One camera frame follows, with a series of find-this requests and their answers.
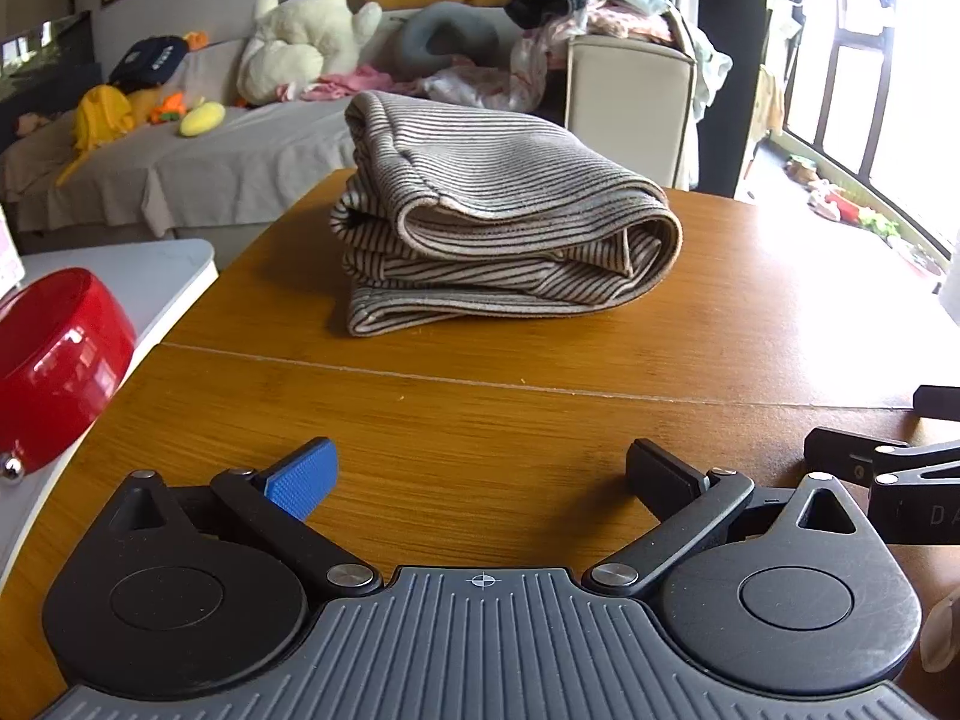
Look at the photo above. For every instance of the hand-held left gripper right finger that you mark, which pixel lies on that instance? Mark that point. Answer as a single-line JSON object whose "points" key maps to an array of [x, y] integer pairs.
{"points": [[660, 469]]}

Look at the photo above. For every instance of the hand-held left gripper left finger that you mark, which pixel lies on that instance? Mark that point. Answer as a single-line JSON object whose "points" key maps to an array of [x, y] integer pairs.
{"points": [[304, 476]]}

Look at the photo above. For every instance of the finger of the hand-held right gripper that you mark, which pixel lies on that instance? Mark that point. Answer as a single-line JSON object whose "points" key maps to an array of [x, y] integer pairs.
{"points": [[939, 403], [847, 450]]}

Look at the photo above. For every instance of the striped beige garment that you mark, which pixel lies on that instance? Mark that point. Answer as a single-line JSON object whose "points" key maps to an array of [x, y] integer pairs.
{"points": [[487, 187]]}

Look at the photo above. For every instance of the person's right hand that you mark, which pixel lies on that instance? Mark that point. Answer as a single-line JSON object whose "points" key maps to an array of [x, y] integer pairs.
{"points": [[943, 634]]}

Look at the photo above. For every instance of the balcony potted plants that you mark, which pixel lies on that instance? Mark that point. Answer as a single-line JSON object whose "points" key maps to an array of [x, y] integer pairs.
{"points": [[847, 206]]}

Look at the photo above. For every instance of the red bowl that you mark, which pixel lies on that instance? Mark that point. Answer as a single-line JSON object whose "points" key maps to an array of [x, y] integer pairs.
{"points": [[60, 360]]}

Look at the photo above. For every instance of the silver metal ball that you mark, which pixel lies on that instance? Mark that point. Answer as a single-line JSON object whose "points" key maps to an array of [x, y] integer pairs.
{"points": [[11, 469]]}

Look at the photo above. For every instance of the black framed window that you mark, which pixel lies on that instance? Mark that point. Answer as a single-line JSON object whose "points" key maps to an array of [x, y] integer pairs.
{"points": [[870, 90]]}

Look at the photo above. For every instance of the grey covered sofa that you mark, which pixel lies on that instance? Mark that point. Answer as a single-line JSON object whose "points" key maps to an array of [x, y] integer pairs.
{"points": [[225, 165]]}

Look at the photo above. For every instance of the cream sofa armrest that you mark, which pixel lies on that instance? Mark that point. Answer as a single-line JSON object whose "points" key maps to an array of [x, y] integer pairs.
{"points": [[630, 112]]}

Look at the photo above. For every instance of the white paper box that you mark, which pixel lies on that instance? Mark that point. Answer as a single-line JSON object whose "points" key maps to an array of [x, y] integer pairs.
{"points": [[7, 255]]}

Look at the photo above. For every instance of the yellow mango plush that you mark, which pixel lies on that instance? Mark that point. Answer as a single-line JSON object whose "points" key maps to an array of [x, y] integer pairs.
{"points": [[202, 120]]}

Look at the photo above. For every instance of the orange plush toy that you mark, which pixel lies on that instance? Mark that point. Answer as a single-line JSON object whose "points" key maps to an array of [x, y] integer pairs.
{"points": [[166, 109]]}

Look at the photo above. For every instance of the pink cloth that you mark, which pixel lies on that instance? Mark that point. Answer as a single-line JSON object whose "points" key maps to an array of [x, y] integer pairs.
{"points": [[352, 82]]}

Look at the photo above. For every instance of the yellow plush toy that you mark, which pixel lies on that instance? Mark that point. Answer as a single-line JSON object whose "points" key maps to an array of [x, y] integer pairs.
{"points": [[101, 116]]}

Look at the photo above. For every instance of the beige cushion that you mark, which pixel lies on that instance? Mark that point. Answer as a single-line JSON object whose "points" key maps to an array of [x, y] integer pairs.
{"points": [[217, 71]]}

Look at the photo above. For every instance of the white crumpled cloth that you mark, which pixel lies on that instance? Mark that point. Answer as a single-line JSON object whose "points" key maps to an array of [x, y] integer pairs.
{"points": [[697, 52]]}

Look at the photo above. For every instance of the floral blanket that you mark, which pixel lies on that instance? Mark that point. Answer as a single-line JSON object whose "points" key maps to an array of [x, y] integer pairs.
{"points": [[487, 82]]}

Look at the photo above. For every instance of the navy blue cap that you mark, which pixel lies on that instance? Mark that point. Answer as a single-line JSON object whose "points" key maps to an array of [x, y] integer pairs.
{"points": [[150, 58]]}

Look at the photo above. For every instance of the pink plush toy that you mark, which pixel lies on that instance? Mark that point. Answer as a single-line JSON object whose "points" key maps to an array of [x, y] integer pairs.
{"points": [[31, 124]]}

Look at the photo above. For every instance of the white plush toy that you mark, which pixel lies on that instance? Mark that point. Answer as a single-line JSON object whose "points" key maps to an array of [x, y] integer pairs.
{"points": [[307, 26]]}

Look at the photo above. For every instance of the grey neck pillow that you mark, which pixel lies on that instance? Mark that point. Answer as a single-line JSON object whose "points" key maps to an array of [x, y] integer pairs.
{"points": [[450, 34]]}

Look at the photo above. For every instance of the dark glass tank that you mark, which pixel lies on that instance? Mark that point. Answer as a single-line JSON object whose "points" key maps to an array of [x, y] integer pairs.
{"points": [[45, 64]]}

